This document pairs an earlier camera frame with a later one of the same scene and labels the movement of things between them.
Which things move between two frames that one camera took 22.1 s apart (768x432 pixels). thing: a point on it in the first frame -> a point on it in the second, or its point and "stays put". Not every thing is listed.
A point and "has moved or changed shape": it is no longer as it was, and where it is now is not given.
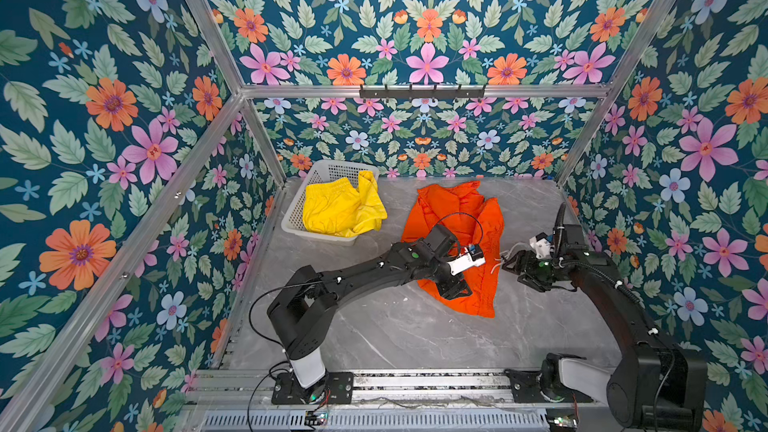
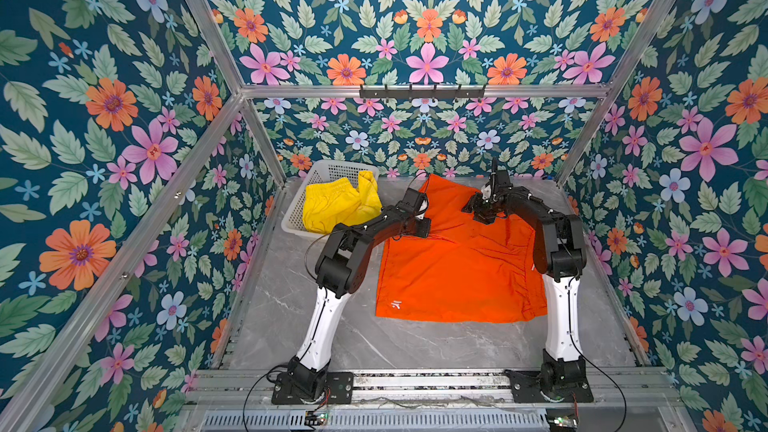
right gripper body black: x=538 y=271 -> x=485 y=209
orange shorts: x=478 y=220 has moved or changed shape
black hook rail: x=421 y=93 stays put
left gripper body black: x=452 y=284 -> x=419 y=226
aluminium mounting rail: x=250 y=388 stays put
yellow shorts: x=336 y=206 stays put
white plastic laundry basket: x=324 y=171 stays put
